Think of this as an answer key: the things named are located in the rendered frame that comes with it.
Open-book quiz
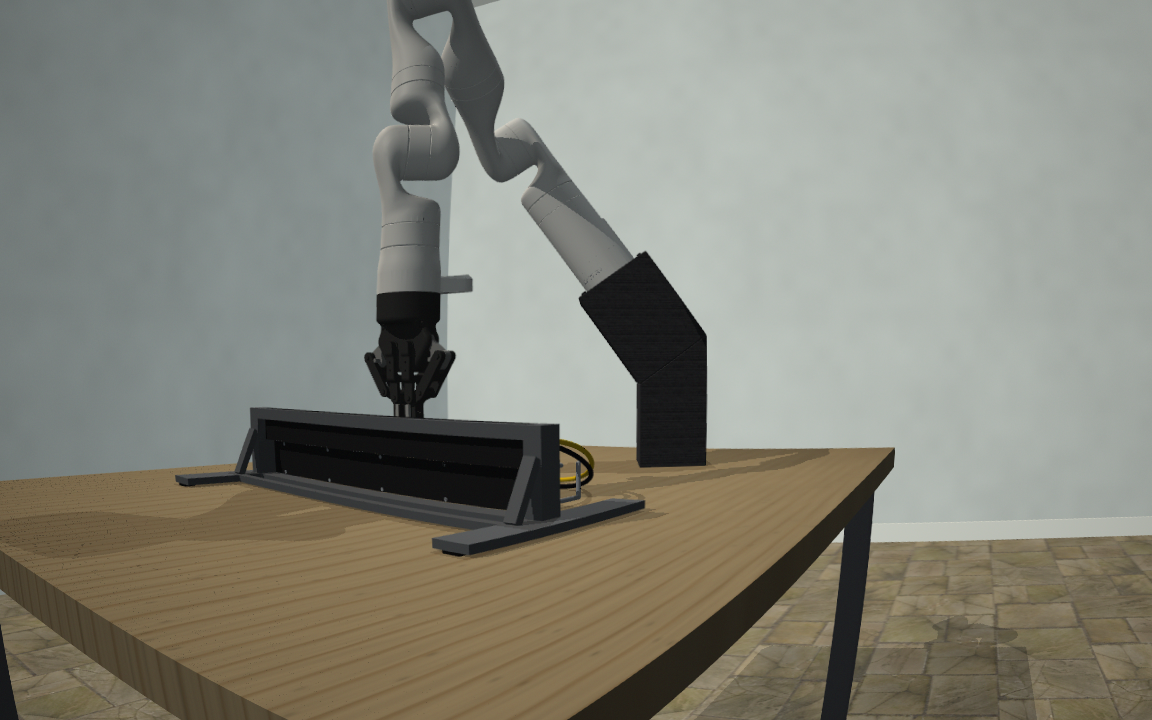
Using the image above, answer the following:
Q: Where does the dark grey patch panel rack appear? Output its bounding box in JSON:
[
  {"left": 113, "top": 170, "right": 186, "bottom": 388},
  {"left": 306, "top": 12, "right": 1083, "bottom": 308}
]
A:
[{"left": 175, "top": 407, "right": 645, "bottom": 558}]

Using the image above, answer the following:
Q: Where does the black cable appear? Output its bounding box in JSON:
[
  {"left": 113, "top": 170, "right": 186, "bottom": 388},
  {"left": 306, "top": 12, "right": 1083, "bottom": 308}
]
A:
[{"left": 560, "top": 446, "right": 593, "bottom": 488}]

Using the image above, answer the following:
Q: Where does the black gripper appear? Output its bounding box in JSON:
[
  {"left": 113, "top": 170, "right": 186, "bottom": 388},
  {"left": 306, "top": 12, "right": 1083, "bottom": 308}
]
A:
[{"left": 364, "top": 291, "right": 456, "bottom": 418}]

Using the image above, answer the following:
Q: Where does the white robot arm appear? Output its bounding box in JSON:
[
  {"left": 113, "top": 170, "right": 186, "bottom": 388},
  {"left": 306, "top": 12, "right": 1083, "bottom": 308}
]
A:
[{"left": 373, "top": 0, "right": 634, "bottom": 294}]

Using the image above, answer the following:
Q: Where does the yellow cable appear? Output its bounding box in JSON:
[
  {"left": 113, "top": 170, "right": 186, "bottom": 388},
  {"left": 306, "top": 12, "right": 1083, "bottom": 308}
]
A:
[{"left": 560, "top": 439, "right": 594, "bottom": 482}]

